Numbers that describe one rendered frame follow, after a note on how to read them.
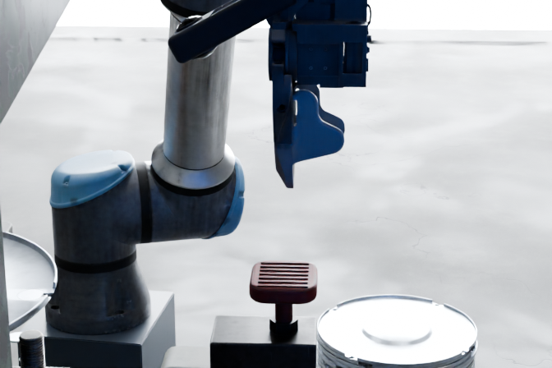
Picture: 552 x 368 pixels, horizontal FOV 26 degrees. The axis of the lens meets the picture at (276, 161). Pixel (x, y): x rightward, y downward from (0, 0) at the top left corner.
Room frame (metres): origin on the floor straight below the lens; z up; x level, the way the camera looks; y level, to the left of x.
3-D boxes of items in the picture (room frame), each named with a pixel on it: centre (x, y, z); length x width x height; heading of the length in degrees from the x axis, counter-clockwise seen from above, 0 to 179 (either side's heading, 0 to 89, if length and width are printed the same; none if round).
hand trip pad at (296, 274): (0.99, -0.01, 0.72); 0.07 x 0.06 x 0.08; 177
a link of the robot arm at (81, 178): (1.58, 0.25, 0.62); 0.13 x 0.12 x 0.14; 104
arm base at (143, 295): (1.58, 0.26, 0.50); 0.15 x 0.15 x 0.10
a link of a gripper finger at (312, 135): (0.97, -0.03, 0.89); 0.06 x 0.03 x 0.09; 86
